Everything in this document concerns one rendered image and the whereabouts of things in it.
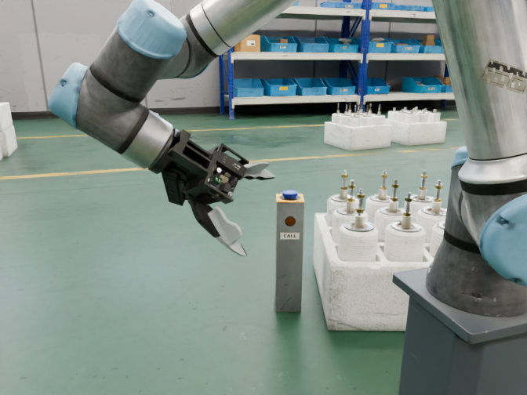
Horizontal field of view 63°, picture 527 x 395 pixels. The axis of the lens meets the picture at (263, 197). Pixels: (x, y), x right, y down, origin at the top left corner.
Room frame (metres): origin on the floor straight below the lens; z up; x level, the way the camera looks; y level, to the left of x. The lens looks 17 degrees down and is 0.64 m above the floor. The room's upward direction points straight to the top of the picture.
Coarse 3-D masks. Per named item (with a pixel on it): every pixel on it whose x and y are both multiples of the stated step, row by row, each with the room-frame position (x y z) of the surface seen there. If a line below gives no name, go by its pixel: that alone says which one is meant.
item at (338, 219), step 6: (336, 216) 1.11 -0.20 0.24; (342, 216) 1.10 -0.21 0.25; (348, 216) 1.09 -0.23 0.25; (354, 216) 1.09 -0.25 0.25; (366, 216) 1.11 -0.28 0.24; (336, 222) 1.11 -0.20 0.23; (342, 222) 1.09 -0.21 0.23; (336, 228) 1.11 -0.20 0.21; (336, 234) 1.10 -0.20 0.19; (336, 240) 1.10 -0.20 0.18
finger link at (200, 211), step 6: (192, 198) 0.62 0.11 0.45; (192, 204) 0.62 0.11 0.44; (198, 204) 0.62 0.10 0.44; (192, 210) 0.62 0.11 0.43; (198, 210) 0.61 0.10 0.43; (204, 210) 0.62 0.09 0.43; (210, 210) 0.63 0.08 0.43; (198, 216) 0.61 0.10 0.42; (204, 216) 0.62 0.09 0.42; (198, 222) 0.62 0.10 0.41; (204, 222) 0.61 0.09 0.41; (210, 222) 0.62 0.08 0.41; (204, 228) 0.62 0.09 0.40; (210, 228) 0.62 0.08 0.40; (216, 234) 0.62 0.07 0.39
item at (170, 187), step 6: (162, 174) 0.62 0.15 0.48; (168, 174) 0.62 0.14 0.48; (174, 174) 0.62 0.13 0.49; (168, 180) 0.63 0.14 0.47; (174, 180) 0.63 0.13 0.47; (180, 180) 0.65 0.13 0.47; (168, 186) 0.65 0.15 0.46; (174, 186) 0.64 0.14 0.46; (180, 186) 0.65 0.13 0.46; (168, 192) 0.66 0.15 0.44; (174, 192) 0.66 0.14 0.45; (180, 192) 0.66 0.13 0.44; (168, 198) 0.68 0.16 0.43; (174, 198) 0.68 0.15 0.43; (180, 198) 0.67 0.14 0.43; (180, 204) 0.69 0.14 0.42
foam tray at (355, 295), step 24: (336, 264) 0.94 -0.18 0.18; (360, 264) 0.94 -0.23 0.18; (384, 264) 0.94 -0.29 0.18; (408, 264) 0.94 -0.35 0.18; (336, 288) 0.94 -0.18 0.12; (360, 288) 0.94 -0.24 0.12; (384, 288) 0.93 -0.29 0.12; (336, 312) 0.94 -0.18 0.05; (360, 312) 0.94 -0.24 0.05; (384, 312) 0.93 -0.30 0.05
